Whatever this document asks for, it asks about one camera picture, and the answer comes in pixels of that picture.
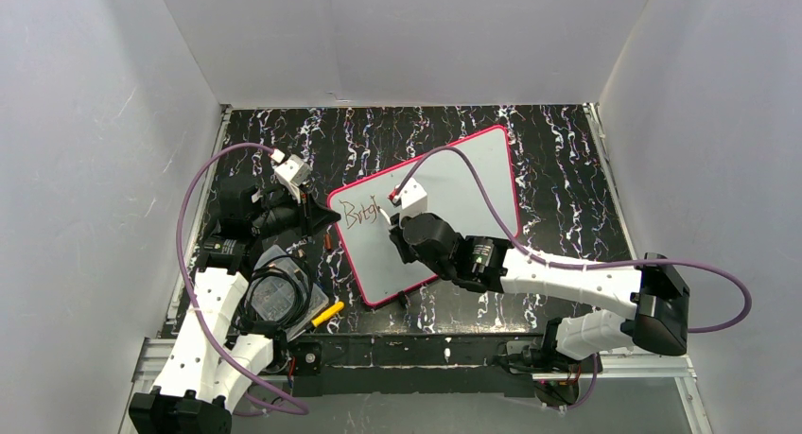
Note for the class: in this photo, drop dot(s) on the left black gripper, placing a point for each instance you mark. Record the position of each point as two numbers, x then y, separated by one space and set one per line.
301 215

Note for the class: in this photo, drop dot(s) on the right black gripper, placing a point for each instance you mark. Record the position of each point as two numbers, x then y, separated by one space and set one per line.
398 242

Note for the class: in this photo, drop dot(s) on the white marker pen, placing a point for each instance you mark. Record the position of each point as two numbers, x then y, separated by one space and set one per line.
385 215

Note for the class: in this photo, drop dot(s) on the pink framed whiteboard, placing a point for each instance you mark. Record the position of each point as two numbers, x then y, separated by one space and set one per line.
471 186

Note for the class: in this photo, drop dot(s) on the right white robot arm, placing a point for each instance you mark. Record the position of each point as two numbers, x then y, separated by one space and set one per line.
643 305

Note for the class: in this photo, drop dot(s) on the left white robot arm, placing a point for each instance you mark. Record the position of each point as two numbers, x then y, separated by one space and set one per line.
212 365

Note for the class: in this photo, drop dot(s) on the clear plastic parts box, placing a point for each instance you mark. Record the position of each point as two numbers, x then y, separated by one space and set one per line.
281 297

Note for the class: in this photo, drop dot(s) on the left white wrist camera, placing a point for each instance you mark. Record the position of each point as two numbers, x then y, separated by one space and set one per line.
291 171

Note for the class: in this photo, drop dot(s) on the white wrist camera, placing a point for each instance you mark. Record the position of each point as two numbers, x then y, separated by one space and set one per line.
409 200
291 171

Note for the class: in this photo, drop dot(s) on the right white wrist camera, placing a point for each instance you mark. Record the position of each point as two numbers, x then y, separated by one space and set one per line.
409 200

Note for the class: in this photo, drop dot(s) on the yellow handled tool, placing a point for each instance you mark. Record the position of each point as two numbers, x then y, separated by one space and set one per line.
327 314

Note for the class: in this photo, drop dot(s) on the aluminium frame rail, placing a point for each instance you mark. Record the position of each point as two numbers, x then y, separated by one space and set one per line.
463 352

